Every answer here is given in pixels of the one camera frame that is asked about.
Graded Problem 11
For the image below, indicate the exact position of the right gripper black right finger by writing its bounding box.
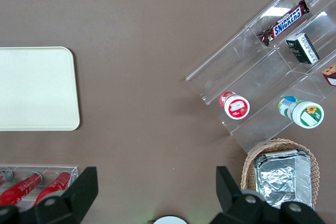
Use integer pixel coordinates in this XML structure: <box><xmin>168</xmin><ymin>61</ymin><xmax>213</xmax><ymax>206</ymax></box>
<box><xmin>209</xmin><ymin>166</ymin><xmax>329</xmax><ymax>224</ymax></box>

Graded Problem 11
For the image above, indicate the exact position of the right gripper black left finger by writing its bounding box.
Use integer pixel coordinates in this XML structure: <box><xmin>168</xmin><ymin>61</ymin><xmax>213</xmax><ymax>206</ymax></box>
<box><xmin>0</xmin><ymin>166</ymin><xmax>99</xmax><ymax>224</ymax></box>

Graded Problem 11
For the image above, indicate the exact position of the woven wicker basket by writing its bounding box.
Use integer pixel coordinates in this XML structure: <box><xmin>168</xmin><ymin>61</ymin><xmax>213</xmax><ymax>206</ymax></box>
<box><xmin>240</xmin><ymin>137</ymin><xmax>320</xmax><ymax>210</ymax></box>

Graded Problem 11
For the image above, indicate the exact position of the cream rectangular plastic tray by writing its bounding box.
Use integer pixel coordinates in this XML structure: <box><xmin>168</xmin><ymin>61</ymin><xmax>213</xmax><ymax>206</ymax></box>
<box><xmin>0</xmin><ymin>46</ymin><xmax>80</xmax><ymax>132</ymax></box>

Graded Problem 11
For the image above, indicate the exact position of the red soda bottle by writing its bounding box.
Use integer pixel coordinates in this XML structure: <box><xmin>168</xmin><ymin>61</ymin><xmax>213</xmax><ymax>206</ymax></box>
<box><xmin>34</xmin><ymin>171</ymin><xmax>72</xmax><ymax>205</ymax></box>
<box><xmin>0</xmin><ymin>171</ymin><xmax>44</xmax><ymax>206</ymax></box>

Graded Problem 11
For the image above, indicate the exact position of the clear acrylic bottle holder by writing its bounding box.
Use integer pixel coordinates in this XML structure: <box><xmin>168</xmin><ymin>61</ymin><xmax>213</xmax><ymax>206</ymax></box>
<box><xmin>0</xmin><ymin>165</ymin><xmax>79</xmax><ymax>209</ymax></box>

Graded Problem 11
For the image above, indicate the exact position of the aluminium foil food container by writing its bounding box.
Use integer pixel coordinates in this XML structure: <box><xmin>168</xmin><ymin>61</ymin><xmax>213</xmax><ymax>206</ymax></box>
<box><xmin>253</xmin><ymin>149</ymin><xmax>313</xmax><ymax>209</ymax></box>

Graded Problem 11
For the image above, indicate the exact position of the white round disc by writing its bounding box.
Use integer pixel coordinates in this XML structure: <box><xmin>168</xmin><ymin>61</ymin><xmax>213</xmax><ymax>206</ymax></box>
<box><xmin>153</xmin><ymin>215</ymin><xmax>188</xmax><ymax>224</ymax></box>

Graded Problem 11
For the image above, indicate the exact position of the grey capped bottle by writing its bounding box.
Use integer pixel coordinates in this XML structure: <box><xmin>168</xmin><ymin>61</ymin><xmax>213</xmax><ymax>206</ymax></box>
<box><xmin>0</xmin><ymin>170</ymin><xmax>14</xmax><ymax>187</ymax></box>

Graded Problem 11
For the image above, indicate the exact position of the red strawberry yogurt cup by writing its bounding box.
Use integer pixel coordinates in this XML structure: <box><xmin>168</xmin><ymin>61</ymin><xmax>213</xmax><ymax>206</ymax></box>
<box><xmin>219</xmin><ymin>91</ymin><xmax>250</xmax><ymax>120</ymax></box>

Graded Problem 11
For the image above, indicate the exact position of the green sunflower yogurt cup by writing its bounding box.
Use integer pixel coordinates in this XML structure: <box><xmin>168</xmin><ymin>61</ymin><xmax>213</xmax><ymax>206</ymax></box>
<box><xmin>278</xmin><ymin>95</ymin><xmax>325</xmax><ymax>130</ymax></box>

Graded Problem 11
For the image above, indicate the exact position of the clear acrylic tiered display shelf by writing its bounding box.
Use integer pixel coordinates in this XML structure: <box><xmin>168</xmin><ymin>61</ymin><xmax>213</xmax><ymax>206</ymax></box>
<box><xmin>185</xmin><ymin>0</ymin><xmax>336</xmax><ymax>154</ymax></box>

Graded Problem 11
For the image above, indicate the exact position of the brown cookie snack box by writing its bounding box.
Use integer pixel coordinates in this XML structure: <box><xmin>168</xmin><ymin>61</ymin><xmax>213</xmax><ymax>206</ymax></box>
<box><xmin>322</xmin><ymin>62</ymin><xmax>336</xmax><ymax>87</ymax></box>

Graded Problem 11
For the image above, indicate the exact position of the small black drink carton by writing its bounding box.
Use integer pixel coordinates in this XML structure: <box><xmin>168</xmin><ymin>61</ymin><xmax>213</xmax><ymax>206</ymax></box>
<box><xmin>285</xmin><ymin>33</ymin><xmax>320</xmax><ymax>65</ymax></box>

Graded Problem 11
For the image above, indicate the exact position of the Snickers chocolate bar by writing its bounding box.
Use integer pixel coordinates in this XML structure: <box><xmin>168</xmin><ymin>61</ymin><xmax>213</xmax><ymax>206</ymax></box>
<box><xmin>257</xmin><ymin>0</ymin><xmax>310</xmax><ymax>46</ymax></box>

